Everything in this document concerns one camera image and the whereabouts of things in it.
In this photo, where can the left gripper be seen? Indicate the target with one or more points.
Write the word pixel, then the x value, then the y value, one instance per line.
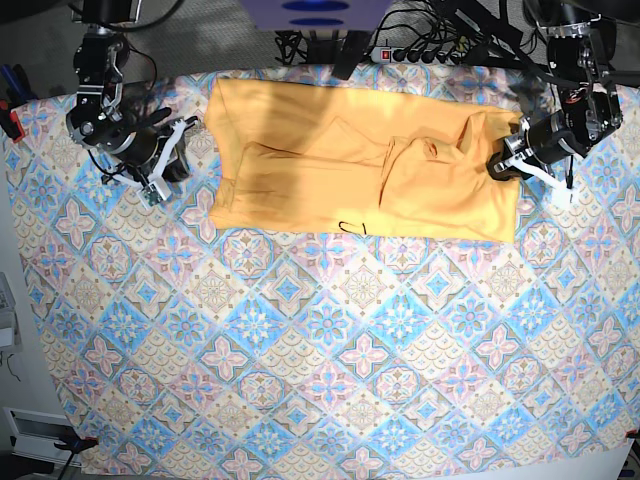
pixel 546 141

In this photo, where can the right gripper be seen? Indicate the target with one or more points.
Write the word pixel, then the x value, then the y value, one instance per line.
pixel 133 141

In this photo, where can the yellow T-shirt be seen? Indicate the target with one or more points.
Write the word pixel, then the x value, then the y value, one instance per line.
pixel 309 159

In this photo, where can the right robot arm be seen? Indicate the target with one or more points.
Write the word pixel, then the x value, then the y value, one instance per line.
pixel 100 98

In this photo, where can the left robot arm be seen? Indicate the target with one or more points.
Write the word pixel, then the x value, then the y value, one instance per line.
pixel 579 46

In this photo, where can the red clamp left edge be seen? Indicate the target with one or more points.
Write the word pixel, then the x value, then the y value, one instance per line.
pixel 10 123

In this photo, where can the blue patterned tablecloth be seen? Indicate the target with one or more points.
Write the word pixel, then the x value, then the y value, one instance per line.
pixel 192 352

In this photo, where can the black clamp on table edge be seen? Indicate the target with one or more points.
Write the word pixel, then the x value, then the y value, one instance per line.
pixel 353 49

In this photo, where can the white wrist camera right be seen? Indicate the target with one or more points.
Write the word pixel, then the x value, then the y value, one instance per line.
pixel 154 193

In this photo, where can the white power strip red switch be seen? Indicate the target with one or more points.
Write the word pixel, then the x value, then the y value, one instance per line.
pixel 423 56

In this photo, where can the aluminium rail with clamp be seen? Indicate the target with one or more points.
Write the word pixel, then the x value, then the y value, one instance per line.
pixel 45 437

